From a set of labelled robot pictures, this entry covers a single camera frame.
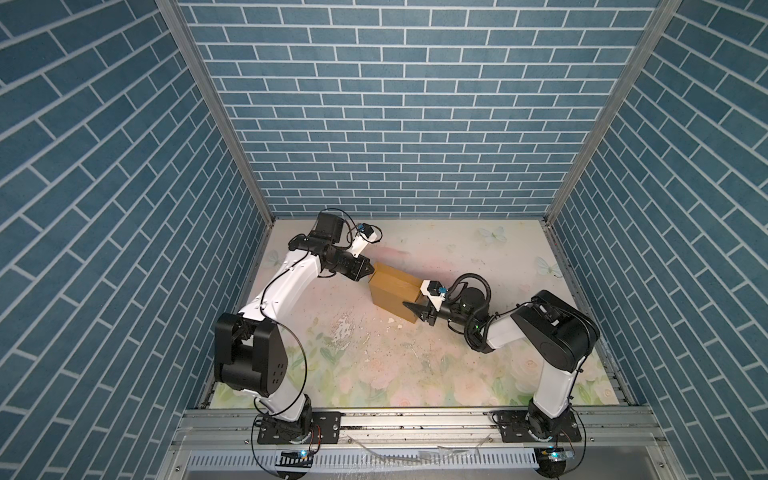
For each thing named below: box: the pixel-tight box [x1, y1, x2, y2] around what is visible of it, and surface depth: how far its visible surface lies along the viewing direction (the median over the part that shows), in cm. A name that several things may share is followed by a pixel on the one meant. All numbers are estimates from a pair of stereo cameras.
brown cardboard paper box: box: [368, 262, 423, 324], surface depth 85 cm
